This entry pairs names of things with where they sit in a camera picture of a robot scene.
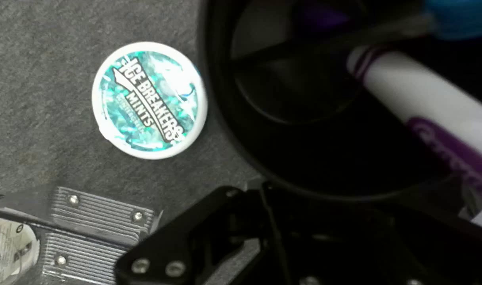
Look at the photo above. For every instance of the white purple marker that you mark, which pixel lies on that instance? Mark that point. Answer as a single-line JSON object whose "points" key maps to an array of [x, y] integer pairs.
{"points": [[438, 111]]}

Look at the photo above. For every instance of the black cup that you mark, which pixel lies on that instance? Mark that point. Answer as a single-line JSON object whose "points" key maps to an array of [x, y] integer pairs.
{"points": [[296, 116]]}

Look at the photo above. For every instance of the mints tin teal white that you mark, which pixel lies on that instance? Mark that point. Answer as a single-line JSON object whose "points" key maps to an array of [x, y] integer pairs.
{"points": [[149, 100]]}

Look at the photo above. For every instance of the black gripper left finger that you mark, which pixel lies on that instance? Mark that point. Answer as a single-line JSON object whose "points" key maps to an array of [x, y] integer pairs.
{"points": [[189, 249]]}

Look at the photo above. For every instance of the black tape dispenser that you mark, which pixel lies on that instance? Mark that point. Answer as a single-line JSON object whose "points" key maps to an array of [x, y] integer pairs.
{"points": [[67, 236]]}

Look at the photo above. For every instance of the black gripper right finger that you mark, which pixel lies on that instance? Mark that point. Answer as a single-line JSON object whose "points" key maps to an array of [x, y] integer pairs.
{"points": [[444, 238]]}

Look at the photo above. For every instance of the grey table cloth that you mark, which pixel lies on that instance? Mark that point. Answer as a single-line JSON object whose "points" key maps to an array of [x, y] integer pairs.
{"points": [[49, 51]]}

